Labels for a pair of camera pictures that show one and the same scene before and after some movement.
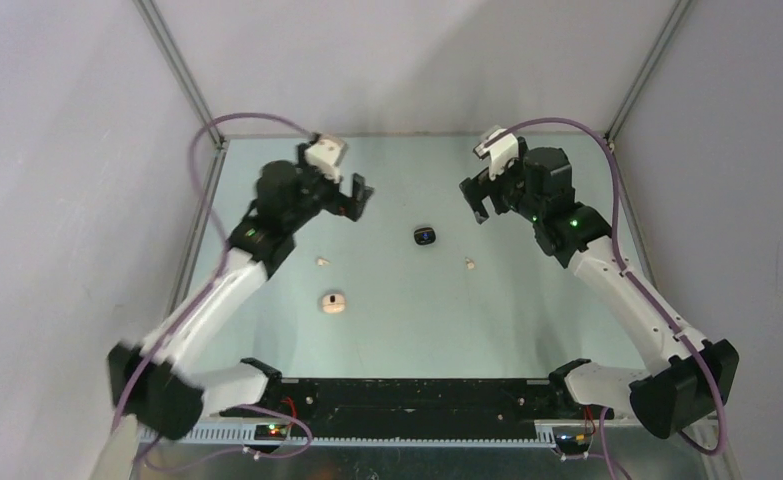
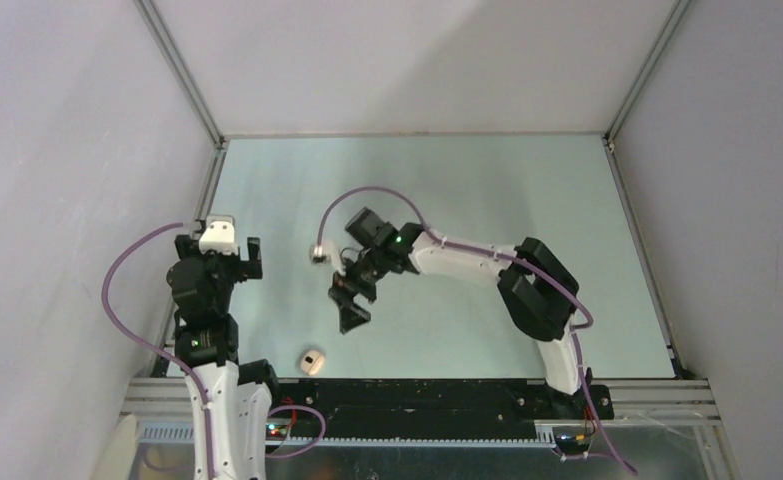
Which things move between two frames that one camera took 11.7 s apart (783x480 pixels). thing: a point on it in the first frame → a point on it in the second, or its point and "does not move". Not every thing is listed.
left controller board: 273,432 does not move
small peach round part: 333,303 → 312,362
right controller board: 571,443 does not move
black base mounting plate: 408,405 does not move
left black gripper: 338,202 → 249,269
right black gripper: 481,186 → 343,292
